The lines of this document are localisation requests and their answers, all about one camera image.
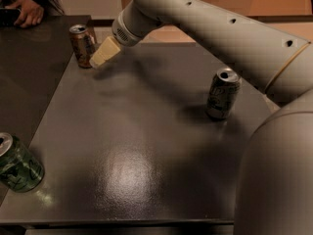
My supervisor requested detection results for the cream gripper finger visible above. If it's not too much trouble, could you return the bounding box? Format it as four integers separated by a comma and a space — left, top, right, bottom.
90, 36, 121, 69

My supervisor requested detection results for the orange soda can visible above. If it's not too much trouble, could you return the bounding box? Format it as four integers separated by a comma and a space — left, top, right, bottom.
69, 24, 95, 69

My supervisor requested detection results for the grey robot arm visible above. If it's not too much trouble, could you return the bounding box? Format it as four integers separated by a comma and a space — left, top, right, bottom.
91, 0, 313, 235

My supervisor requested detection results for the silver green 7up can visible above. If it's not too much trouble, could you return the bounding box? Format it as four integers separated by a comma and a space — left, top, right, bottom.
206, 67, 242, 119

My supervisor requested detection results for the dark green soda can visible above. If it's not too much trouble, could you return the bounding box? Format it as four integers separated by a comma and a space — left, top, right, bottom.
0, 132, 44, 193

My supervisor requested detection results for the person's hand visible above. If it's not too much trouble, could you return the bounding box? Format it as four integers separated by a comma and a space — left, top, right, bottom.
6, 0, 44, 28

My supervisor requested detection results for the black phone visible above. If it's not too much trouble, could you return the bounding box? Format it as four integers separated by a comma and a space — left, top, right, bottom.
0, 8, 21, 26

